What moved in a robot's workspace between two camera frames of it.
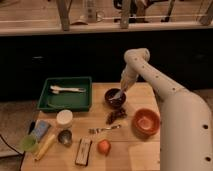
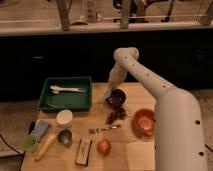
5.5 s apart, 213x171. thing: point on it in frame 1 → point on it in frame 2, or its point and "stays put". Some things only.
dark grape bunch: (116, 114) stays put
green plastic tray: (72, 93) stays put
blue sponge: (40, 128) stays put
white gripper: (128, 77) → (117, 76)
